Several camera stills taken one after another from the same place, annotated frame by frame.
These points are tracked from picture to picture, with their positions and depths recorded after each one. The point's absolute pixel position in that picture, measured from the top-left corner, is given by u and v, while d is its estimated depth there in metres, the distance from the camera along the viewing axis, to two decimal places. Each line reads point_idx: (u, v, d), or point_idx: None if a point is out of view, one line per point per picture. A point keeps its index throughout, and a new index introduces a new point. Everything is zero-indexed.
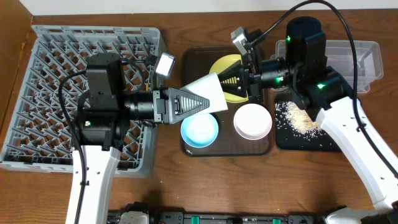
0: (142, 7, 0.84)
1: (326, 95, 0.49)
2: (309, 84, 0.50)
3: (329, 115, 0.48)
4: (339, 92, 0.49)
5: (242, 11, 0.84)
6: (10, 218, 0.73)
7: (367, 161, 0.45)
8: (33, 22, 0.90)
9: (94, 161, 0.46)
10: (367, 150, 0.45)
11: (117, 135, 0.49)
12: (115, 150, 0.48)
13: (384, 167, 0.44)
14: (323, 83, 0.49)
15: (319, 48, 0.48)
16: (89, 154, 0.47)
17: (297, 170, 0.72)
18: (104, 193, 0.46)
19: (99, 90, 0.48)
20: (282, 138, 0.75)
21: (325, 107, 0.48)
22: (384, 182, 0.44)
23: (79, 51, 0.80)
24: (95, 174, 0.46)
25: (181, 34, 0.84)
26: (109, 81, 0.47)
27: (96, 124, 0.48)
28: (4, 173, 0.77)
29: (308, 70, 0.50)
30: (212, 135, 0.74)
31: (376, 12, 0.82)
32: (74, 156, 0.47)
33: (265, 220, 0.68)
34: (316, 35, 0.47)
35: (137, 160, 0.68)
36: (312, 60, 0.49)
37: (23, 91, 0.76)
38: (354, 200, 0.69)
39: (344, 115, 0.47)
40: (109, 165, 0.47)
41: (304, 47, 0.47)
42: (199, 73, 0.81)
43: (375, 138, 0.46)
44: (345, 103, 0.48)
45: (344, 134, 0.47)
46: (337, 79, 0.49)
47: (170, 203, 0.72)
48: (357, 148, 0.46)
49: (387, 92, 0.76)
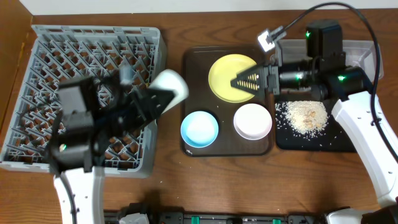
0: (142, 6, 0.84)
1: (346, 87, 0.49)
2: (329, 74, 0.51)
3: (346, 107, 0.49)
4: (359, 86, 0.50)
5: (244, 11, 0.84)
6: (10, 217, 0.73)
7: (377, 155, 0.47)
8: (33, 22, 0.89)
9: (78, 186, 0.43)
10: (378, 144, 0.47)
11: (96, 152, 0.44)
12: (99, 167, 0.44)
13: (392, 162, 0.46)
14: (344, 75, 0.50)
15: (336, 42, 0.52)
16: (71, 182, 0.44)
17: (297, 170, 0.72)
18: (99, 214, 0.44)
19: (74, 108, 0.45)
20: (282, 138, 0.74)
21: (342, 98, 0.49)
22: (391, 176, 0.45)
23: (79, 51, 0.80)
24: (83, 200, 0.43)
25: (181, 34, 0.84)
26: (84, 96, 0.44)
27: (71, 145, 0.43)
28: (3, 173, 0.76)
29: (328, 63, 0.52)
30: (212, 135, 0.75)
31: (377, 12, 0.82)
32: (56, 185, 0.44)
33: (265, 220, 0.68)
34: (333, 28, 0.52)
35: (137, 160, 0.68)
36: (329, 52, 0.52)
37: (23, 90, 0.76)
38: (354, 200, 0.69)
39: (360, 108, 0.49)
40: (97, 187, 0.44)
41: (323, 38, 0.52)
42: (199, 73, 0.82)
43: (387, 134, 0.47)
44: (362, 97, 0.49)
45: (357, 126, 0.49)
46: (359, 73, 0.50)
47: (171, 203, 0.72)
48: (369, 142, 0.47)
49: (388, 92, 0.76)
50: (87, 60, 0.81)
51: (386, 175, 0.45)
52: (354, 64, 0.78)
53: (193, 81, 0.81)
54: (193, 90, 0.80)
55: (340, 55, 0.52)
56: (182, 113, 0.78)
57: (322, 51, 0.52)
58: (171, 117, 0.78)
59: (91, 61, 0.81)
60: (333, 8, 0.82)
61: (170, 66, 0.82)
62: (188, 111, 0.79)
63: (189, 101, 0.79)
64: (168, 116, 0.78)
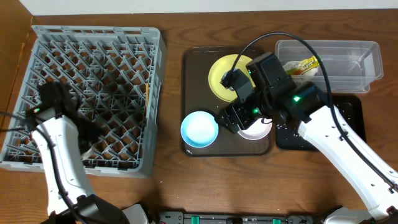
0: (142, 7, 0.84)
1: (303, 107, 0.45)
2: (284, 98, 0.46)
3: (311, 129, 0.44)
4: (315, 101, 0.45)
5: (244, 12, 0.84)
6: (10, 217, 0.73)
7: (356, 170, 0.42)
8: (33, 22, 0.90)
9: (53, 126, 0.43)
10: (353, 158, 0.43)
11: (67, 113, 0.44)
12: (70, 120, 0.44)
13: (372, 173, 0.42)
14: (298, 94, 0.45)
15: (277, 68, 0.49)
16: (47, 127, 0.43)
17: (297, 170, 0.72)
18: (76, 150, 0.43)
19: (48, 97, 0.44)
20: (282, 138, 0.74)
21: (305, 119, 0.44)
22: (375, 188, 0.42)
23: (79, 51, 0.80)
24: (57, 137, 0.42)
25: (181, 34, 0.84)
26: (55, 86, 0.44)
27: (45, 107, 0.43)
28: (3, 173, 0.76)
29: (278, 87, 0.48)
30: (212, 135, 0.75)
31: (377, 12, 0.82)
32: (36, 135, 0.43)
33: (265, 220, 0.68)
34: (268, 58, 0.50)
35: (137, 160, 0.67)
36: (275, 78, 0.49)
37: (23, 91, 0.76)
38: (354, 199, 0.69)
39: (324, 125, 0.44)
40: (69, 129, 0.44)
41: (262, 70, 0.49)
42: (199, 73, 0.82)
43: (359, 145, 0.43)
44: (324, 113, 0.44)
45: (328, 145, 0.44)
46: (311, 89, 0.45)
47: (171, 202, 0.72)
48: (344, 158, 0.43)
49: (388, 92, 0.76)
50: (87, 60, 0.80)
51: (369, 188, 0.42)
52: (354, 65, 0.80)
53: (193, 81, 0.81)
54: (193, 90, 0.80)
55: (286, 78, 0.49)
56: (182, 113, 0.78)
57: (267, 79, 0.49)
58: (171, 116, 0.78)
59: (91, 61, 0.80)
60: (333, 8, 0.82)
61: (169, 66, 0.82)
62: (189, 110, 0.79)
63: (189, 101, 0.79)
64: (168, 116, 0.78)
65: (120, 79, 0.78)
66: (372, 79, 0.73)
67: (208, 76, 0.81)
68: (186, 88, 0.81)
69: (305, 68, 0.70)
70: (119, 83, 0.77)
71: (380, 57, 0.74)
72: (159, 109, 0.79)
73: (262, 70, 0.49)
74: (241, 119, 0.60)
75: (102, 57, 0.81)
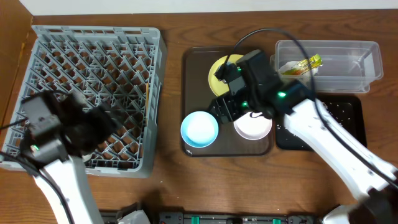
0: (142, 7, 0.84)
1: (288, 102, 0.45)
2: (270, 94, 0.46)
3: (294, 120, 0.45)
4: (300, 97, 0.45)
5: (244, 11, 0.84)
6: (9, 218, 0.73)
7: (338, 157, 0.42)
8: (33, 22, 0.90)
9: (63, 177, 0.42)
10: (336, 146, 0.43)
11: (69, 143, 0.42)
12: (74, 155, 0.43)
13: (354, 158, 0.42)
14: (283, 90, 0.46)
15: (264, 66, 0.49)
16: (53, 174, 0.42)
17: (297, 170, 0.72)
18: (89, 196, 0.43)
19: (39, 116, 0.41)
20: (282, 138, 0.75)
21: (288, 112, 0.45)
22: (356, 172, 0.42)
23: (79, 51, 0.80)
24: (68, 190, 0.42)
25: (181, 34, 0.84)
26: (43, 104, 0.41)
27: (44, 142, 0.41)
28: (3, 173, 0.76)
29: (265, 85, 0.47)
30: (212, 135, 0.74)
31: (377, 12, 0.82)
32: (40, 182, 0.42)
33: (265, 220, 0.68)
34: (257, 56, 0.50)
35: (137, 160, 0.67)
36: (262, 76, 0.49)
37: (23, 91, 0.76)
38: (354, 199, 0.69)
39: (307, 116, 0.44)
40: (79, 174, 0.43)
41: (250, 68, 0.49)
42: (199, 73, 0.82)
43: (340, 132, 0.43)
44: (307, 106, 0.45)
45: (310, 134, 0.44)
46: (297, 86, 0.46)
47: (170, 202, 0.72)
48: (326, 145, 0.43)
49: (388, 92, 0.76)
50: (87, 60, 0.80)
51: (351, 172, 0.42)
52: (354, 65, 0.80)
53: (193, 81, 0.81)
54: (193, 90, 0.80)
55: (273, 74, 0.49)
56: (182, 113, 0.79)
57: (254, 76, 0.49)
58: (171, 117, 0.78)
59: (91, 61, 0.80)
60: (333, 8, 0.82)
61: (169, 66, 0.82)
62: (189, 110, 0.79)
63: (189, 101, 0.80)
64: (168, 116, 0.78)
65: (120, 79, 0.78)
66: (373, 79, 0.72)
67: (208, 77, 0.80)
68: (186, 88, 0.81)
69: (305, 68, 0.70)
70: (119, 83, 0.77)
71: (380, 58, 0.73)
72: (159, 109, 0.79)
73: (251, 68, 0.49)
74: (230, 110, 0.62)
75: (102, 57, 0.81)
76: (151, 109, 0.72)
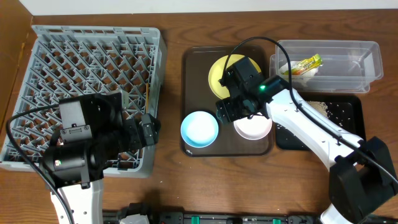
0: (142, 7, 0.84)
1: (268, 93, 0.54)
2: (254, 89, 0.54)
3: (273, 106, 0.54)
4: (279, 89, 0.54)
5: (244, 11, 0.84)
6: (9, 218, 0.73)
7: (310, 132, 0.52)
8: (33, 22, 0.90)
9: (78, 202, 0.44)
10: (308, 124, 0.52)
11: (92, 165, 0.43)
12: (95, 178, 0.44)
13: (321, 132, 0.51)
14: (265, 83, 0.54)
15: (249, 67, 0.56)
16: (69, 195, 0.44)
17: (297, 170, 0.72)
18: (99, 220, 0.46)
19: (74, 121, 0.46)
20: (282, 138, 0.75)
21: (268, 100, 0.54)
22: (324, 144, 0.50)
23: (79, 51, 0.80)
24: (81, 214, 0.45)
25: (181, 34, 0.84)
26: (84, 109, 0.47)
27: (69, 158, 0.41)
28: (3, 173, 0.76)
29: (250, 83, 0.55)
30: (212, 135, 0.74)
31: (377, 12, 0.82)
32: (55, 200, 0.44)
33: (265, 220, 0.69)
34: (243, 60, 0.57)
35: (137, 160, 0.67)
36: (248, 76, 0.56)
37: (23, 91, 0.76)
38: None
39: (283, 101, 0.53)
40: (95, 201, 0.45)
41: (238, 70, 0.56)
42: (199, 73, 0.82)
43: (311, 112, 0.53)
44: (285, 95, 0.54)
45: (286, 116, 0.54)
46: (276, 79, 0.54)
47: (170, 202, 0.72)
48: (300, 124, 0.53)
49: (388, 92, 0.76)
50: (87, 60, 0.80)
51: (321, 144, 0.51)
52: (354, 65, 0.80)
53: (193, 81, 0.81)
54: (193, 90, 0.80)
55: (257, 74, 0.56)
56: (182, 113, 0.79)
57: (242, 76, 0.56)
58: (171, 117, 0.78)
59: (91, 61, 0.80)
60: (333, 8, 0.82)
61: (169, 66, 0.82)
62: (189, 110, 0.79)
63: (189, 101, 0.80)
64: (168, 116, 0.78)
65: (120, 79, 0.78)
66: (373, 79, 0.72)
67: (208, 77, 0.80)
68: (186, 88, 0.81)
69: (305, 68, 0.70)
70: (119, 83, 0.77)
71: (380, 57, 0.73)
72: (159, 109, 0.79)
73: (239, 71, 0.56)
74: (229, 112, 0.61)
75: (102, 57, 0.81)
76: (151, 109, 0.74)
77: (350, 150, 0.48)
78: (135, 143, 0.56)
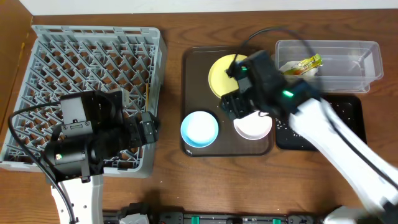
0: (142, 7, 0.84)
1: (295, 101, 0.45)
2: (273, 92, 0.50)
3: (301, 120, 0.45)
4: (306, 97, 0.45)
5: (244, 11, 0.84)
6: (10, 218, 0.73)
7: (348, 162, 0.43)
8: (33, 22, 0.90)
9: (78, 195, 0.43)
10: (345, 151, 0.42)
11: (92, 160, 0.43)
12: (96, 173, 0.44)
13: (361, 162, 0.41)
14: (290, 90, 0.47)
15: (267, 66, 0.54)
16: (69, 189, 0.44)
17: (297, 170, 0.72)
18: (99, 216, 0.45)
19: (74, 117, 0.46)
20: (282, 138, 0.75)
21: (294, 112, 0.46)
22: (364, 179, 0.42)
23: (79, 51, 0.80)
24: (81, 208, 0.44)
25: (181, 34, 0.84)
26: (84, 105, 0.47)
27: (69, 152, 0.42)
28: (3, 173, 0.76)
29: (268, 85, 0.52)
30: (212, 135, 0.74)
31: (377, 12, 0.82)
32: (55, 194, 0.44)
33: (265, 220, 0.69)
34: (262, 56, 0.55)
35: (137, 160, 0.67)
36: (267, 76, 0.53)
37: (23, 90, 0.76)
38: (354, 200, 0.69)
39: (315, 119, 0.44)
40: (96, 195, 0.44)
41: (254, 68, 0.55)
42: (199, 73, 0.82)
43: (351, 137, 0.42)
44: (314, 109, 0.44)
45: (317, 137, 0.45)
46: (303, 85, 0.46)
47: (170, 202, 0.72)
48: (335, 150, 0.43)
49: (388, 91, 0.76)
50: (87, 60, 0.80)
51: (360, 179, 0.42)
52: (354, 65, 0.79)
53: (193, 81, 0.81)
54: (193, 90, 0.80)
55: (277, 75, 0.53)
56: (182, 113, 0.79)
57: (260, 76, 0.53)
58: (171, 117, 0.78)
59: (91, 61, 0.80)
60: (333, 7, 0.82)
61: (169, 66, 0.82)
62: (189, 110, 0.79)
63: (189, 101, 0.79)
64: (168, 116, 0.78)
65: (120, 79, 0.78)
66: (372, 79, 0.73)
67: (208, 76, 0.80)
68: (186, 88, 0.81)
69: (305, 67, 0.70)
70: (119, 83, 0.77)
71: (380, 58, 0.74)
72: (159, 109, 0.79)
73: (255, 69, 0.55)
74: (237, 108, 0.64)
75: (102, 57, 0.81)
76: (151, 109, 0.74)
77: (395, 190, 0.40)
78: (135, 140, 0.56)
